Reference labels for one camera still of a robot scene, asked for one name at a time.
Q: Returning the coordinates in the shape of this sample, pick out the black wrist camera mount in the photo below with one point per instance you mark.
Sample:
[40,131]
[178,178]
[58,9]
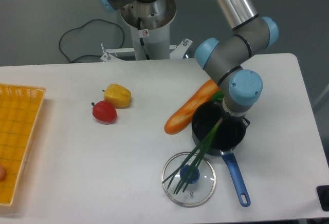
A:
[246,122]

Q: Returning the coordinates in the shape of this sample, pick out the yellow woven basket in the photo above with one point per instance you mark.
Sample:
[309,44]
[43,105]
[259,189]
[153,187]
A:
[20,108]

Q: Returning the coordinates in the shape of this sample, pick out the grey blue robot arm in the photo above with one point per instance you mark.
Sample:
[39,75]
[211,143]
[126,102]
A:
[222,61]

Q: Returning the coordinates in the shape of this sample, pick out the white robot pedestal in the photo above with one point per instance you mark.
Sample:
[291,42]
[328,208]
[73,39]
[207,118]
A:
[149,25]

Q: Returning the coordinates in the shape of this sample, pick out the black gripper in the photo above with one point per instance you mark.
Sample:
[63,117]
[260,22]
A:
[233,119]

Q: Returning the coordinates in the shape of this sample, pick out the black device at table edge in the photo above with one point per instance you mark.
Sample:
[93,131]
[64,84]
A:
[323,195]

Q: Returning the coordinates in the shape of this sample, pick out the orange bread loaf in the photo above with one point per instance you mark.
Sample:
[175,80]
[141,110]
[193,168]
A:
[183,116]

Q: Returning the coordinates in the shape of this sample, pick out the yellow bell pepper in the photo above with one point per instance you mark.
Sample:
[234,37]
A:
[118,96]

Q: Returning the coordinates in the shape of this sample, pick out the green onion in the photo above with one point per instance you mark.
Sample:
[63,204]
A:
[198,152]

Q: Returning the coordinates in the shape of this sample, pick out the green bell pepper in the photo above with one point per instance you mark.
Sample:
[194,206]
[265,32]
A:
[218,96]

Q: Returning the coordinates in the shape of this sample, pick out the black pot blue handle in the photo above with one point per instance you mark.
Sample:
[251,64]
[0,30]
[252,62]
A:
[226,138]

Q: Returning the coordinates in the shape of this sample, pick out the glass lid blue knob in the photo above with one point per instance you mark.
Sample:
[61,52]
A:
[188,187]

